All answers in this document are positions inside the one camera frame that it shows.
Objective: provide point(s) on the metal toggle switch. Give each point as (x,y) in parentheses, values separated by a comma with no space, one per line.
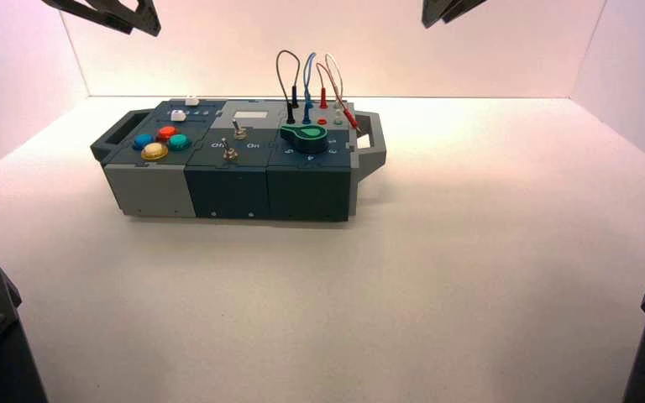
(239,133)
(229,154)

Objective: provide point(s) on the white slider knob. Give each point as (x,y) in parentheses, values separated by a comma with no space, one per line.
(191,101)
(178,115)

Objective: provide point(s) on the green push button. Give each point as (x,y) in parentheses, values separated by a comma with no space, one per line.
(179,142)

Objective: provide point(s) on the yellow push button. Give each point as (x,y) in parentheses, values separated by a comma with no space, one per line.
(154,151)

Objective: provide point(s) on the green rotary knob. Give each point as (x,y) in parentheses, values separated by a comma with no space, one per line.
(308,142)

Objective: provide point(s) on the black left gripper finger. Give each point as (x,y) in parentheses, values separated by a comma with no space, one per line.
(149,19)
(91,12)

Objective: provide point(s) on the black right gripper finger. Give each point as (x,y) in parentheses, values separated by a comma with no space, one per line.
(461,6)
(434,10)

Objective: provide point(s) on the red push button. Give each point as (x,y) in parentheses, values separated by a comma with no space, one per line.
(166,133)

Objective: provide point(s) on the grey and blue task box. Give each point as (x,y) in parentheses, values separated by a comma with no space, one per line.
(228,189)

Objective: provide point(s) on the blue push button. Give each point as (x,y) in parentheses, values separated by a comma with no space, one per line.
(143,141)

